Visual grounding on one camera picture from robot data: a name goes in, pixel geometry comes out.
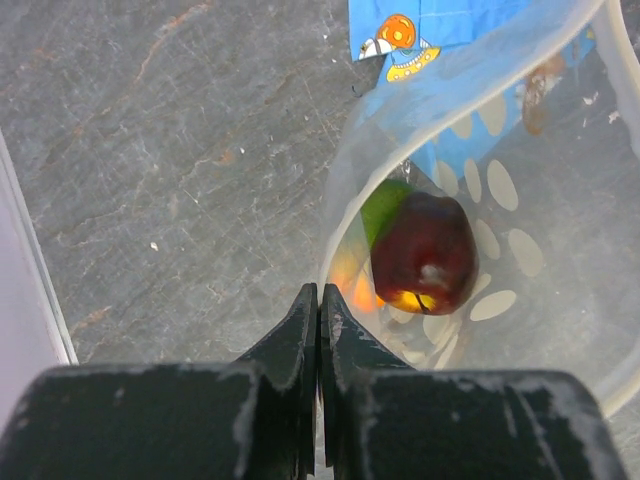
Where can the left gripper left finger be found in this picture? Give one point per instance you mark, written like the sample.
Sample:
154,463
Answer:
252,418

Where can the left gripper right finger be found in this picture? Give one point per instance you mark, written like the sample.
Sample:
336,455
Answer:
384,419

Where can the green orange mango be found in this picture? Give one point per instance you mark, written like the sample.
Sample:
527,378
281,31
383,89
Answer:
350,269

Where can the dark red purple fruit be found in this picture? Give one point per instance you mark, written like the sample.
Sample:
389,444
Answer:
425,260

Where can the clear zip top bag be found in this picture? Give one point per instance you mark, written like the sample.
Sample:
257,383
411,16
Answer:
555,216

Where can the blue patterned cloth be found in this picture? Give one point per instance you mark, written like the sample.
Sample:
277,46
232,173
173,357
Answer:
414,38

